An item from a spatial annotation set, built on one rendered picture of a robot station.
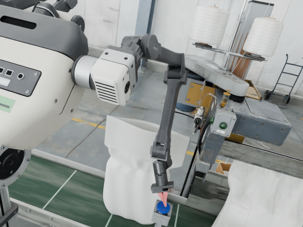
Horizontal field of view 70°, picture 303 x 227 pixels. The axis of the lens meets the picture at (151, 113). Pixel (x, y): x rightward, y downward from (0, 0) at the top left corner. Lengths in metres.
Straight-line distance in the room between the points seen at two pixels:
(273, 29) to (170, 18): 5.05
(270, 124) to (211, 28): 0.49
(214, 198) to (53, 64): 1.40
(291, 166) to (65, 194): 1.39
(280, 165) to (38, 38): 1.15
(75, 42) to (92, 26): 6.16
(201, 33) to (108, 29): 5.60
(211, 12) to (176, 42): 5.01
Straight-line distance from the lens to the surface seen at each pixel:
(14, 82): 0.66
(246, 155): 1.21
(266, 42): 1.14
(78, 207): 1.63
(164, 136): 0.97
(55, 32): 0.67
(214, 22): 1.10
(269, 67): 6.32
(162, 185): 1.01
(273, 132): 0.98
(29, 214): 1.71
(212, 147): 0.98
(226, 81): 1.03
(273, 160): 1.24
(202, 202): 1.73
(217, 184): 1.61
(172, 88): 1.03
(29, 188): 1.79
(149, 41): 0.70
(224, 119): 0.87
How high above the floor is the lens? 1.65
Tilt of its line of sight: 26 degrees down
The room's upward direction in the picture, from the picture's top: 11 degrees clockwise
